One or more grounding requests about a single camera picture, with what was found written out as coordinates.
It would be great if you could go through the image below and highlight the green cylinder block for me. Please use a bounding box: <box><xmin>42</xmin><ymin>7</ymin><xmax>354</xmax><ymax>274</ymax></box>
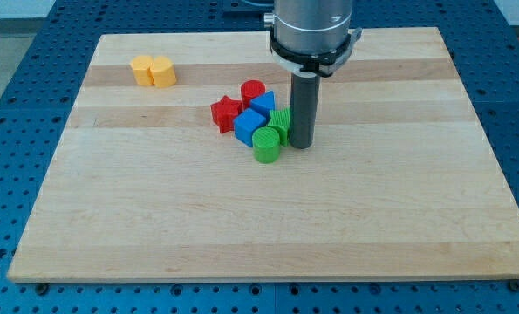
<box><xmin>252</xmin><ymin>127</ymin><xmax>280</xmax><ymax>164</ymax></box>

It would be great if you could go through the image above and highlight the green star block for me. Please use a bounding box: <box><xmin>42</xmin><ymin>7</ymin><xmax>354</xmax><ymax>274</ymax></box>
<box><xmin>267</xmin><ymin>107</ymin><xmax>290</xmax><ymax>147</ymax></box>

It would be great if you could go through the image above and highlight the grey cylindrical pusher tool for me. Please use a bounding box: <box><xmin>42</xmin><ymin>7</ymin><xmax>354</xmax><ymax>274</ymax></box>
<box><xmin>289</xmin><ymin>74</ymin><xmax>320</xmax><ymax>149</ymax></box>

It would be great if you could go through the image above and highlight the blue triangle block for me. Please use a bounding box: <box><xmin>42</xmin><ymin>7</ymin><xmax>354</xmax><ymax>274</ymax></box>
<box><xmin>250</xmin><ymin>91</ymin><xmax>276</xmax><ymax>119</ymax></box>

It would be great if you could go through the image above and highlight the yellow hexagon block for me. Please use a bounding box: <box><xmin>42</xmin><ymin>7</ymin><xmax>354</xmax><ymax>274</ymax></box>
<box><xmin>130</xmin><ymin>55</ymin><xmax>154</xmax><ymax>86</ymax></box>

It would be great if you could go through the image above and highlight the red cylinder block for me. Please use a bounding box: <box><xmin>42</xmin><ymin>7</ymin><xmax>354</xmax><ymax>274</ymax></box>
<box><xmin>240</xmin><ymin>80</ymin><xmax>266</xmax><ymax>110</ymax></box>

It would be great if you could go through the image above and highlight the blue cube block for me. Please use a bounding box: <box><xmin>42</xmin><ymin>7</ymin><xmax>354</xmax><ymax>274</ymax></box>
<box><xmin>233</xmin><ymin>108</ymin><xmax>267</xmax><ymax>147</ymax></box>

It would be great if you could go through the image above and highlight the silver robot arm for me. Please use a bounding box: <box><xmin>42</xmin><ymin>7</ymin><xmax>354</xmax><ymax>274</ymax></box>
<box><xmin>263</xmin><ymin>0</ymin><xmax>362</xmax><ymax>78</ymax></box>

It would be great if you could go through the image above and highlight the yellow rounded block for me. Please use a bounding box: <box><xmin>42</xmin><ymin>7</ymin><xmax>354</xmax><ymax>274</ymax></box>
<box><xmin>150</xmin><ymin>56</ymin><xmax>177</xmax><ymax>88</ymax></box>

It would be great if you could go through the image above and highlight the wooden board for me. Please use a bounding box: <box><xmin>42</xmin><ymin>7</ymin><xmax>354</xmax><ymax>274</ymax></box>
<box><xmin>7</xmin><ymin>27</ymin><xmax>519</xmax><ymax>283</ymax></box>

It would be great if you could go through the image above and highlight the red star block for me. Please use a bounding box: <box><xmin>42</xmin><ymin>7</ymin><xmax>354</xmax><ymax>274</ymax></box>
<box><xmin>210</xmin><ymin>96</ymin><xmax>242</xmax><ymax>133</ymax></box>

